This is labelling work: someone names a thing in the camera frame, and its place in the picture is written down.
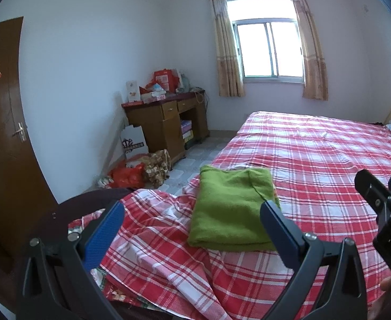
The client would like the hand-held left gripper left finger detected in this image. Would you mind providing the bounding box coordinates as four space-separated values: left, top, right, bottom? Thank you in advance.
21 201 126 320

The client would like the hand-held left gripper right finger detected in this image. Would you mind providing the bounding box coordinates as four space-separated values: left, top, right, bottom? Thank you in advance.
260 200 369 320

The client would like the green striped knit sweater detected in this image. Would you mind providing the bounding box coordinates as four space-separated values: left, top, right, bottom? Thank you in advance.
187 165 281 251

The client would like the person's right hand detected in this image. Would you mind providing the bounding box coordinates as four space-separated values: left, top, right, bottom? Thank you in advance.
370 276 391 320

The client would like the red plastic bag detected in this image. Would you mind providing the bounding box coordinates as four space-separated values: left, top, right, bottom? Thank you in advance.
108 163 146 189

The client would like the red plaid bedsheet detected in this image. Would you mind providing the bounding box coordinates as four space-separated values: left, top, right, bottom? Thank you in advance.
68 111 391 320

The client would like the brown floral bag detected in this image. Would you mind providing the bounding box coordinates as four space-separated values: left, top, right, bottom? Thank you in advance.
142 149 172 187

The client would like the white paper bag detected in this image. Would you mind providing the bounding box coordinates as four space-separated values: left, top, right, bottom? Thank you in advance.
120 125 149 169

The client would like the brown wooden desk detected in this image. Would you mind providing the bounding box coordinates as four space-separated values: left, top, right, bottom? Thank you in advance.
121 90 211 165

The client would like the beige patterned curtain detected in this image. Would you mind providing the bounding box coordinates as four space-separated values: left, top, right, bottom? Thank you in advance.
208 0 246 98
286 0 329 101

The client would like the brown wooden door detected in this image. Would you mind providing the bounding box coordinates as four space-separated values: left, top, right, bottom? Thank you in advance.
0 17 58 264

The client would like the white picture box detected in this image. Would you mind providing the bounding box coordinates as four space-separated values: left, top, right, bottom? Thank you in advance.
126 81 142 103

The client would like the pink flat box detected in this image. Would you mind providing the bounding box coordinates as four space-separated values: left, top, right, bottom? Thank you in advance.
141 91 166 104

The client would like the red gift bag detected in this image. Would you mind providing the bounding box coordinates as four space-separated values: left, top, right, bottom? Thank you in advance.
154 69 180 92

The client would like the sliding glass window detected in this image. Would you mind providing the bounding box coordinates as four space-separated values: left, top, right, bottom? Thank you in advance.
227 0 306 84

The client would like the metal door handle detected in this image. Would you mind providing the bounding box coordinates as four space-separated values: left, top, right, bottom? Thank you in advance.
12 122 27 142

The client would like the thin cable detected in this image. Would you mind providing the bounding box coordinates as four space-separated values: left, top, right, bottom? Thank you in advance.
190 87 209 106

